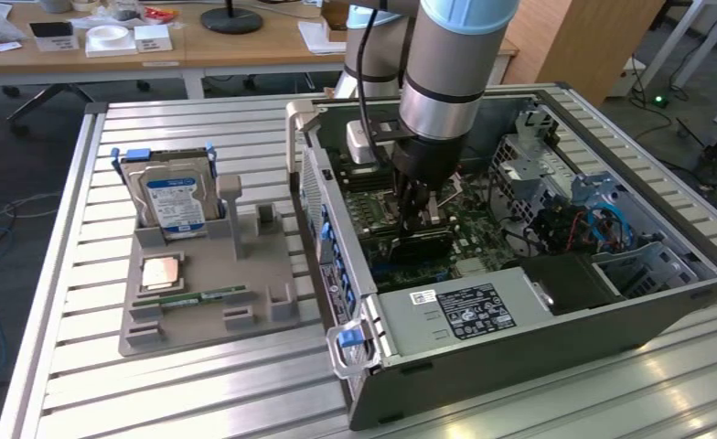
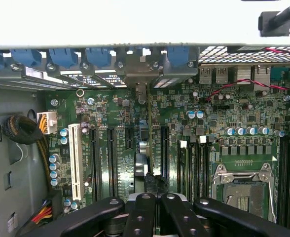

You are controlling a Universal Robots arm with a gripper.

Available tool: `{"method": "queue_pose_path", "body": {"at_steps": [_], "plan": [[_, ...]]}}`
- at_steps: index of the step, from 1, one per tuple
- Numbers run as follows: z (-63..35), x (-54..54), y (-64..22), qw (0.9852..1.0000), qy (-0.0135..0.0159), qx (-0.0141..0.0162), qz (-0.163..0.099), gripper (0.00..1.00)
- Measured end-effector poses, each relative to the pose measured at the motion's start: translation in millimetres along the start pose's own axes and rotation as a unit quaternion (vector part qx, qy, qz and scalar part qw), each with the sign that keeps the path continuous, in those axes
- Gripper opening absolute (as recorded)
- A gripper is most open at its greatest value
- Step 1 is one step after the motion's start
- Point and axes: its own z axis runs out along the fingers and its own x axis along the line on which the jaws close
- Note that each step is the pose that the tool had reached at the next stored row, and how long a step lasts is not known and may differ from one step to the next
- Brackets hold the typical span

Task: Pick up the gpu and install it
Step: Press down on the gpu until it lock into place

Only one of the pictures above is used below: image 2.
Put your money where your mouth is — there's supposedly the silver USB port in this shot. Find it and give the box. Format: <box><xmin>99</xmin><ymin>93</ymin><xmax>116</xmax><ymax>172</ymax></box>
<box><xmin>215</xmin><ymin>65</ymin><xmax>229</xmax><ymax>84</ymax></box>
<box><xmin>198</xmin><ymin>64</ymin><xmax>214</xmax><ymax>84</ymax></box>

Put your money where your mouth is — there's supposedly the short black expansion slot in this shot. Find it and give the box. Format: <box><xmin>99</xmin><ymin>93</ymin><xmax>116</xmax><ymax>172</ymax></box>
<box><xmin>124</xmin><ymin>127</ymin><xmax>134</xmax><ymax>150</ymax></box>

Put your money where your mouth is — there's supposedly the CPU socket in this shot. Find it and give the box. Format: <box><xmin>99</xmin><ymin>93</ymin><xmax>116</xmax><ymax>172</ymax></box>
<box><xmin>213</xmin><ymin>162</ymin><xmax>277</xmax><ymax>224</ymax></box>

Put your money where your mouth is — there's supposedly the red and black twisted wire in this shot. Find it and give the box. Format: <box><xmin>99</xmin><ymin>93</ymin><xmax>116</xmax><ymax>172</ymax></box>
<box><xmin>206</xmin><ymin>48</ymin><xmax>290</xmax><ymax>102</ymax></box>

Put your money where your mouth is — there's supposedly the white power connector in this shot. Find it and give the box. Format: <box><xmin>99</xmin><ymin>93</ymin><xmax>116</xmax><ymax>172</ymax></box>
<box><xmin>36</xmin><ymin>111</ymin><xmax>58</xmax><ymax>135</ymax></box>

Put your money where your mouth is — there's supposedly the open grey PC case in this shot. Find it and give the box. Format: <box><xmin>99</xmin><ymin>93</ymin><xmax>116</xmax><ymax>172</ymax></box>
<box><xmin>0</xmin><ymin>0</ymin><xmax>290</xmax><ymax>237</ymax></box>

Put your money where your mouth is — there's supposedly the green motherboard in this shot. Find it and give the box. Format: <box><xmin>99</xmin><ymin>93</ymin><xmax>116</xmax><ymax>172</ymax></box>
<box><xmin>45</xmin><ymin>81</ymin><xmax>290</xmax><ymax>223</ymax></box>

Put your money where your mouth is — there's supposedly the silver port block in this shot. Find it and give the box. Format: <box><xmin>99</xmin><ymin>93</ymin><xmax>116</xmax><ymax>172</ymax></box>
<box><xmin>236</xmin><ymin>64</ymin><xmax>253</xmax><ymax>85</ymax></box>
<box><xmin>253</xmin><ymin>64</ymin><xmax>271</xmax><ymax>84</ymax></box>

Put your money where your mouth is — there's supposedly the white expansion slot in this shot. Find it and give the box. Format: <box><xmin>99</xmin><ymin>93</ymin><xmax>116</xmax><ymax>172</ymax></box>
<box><xmin>68</xmin><ymin>123</ymin><xmax>84</xmax><ymax>201</ymax></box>

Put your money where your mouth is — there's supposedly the long black expansion slot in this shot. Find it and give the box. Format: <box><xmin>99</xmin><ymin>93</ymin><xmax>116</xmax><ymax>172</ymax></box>
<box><xmin>89</xmin><ymin>127</ymin><xmax>102</xmax><ymax>202</ymax></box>
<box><xmin>107</xmin><ymin>127</ymin><xmax>118</xmax><ymax>198</ymax></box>

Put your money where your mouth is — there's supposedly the coloured wire bundle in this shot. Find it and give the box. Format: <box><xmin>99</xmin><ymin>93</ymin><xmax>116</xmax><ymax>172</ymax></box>
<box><xmin>31</xmin><ymin>199</ymin><xmax>55</xmax><ymax>224</ymax></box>

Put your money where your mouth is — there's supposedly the medium black expansion slot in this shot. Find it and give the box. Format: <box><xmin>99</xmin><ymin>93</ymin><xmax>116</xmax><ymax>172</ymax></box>
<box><xmin>160</xmin><ymin>125</ymin><xmax>171</xmax><ymax>185</ymax></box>

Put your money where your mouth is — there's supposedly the black angled bar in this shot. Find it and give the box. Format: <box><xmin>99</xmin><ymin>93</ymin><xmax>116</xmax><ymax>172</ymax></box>
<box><xmin>257</xmin><ymin>4</ymin><xmax>290</xmax><ymax>38</ymax></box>

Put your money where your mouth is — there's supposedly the braided power cable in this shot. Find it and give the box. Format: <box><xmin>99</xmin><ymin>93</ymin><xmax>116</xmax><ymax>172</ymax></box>
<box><xmin>1</xmin><ymin>115</ymin><xmax>51</xmax><ymax>191</ymax></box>

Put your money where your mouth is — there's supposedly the blue rear port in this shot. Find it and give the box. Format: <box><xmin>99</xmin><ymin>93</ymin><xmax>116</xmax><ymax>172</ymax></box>
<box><xmin>270</xmin><ymin>67</ymin><xmax>290</xmax><ymax>81</ymax></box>

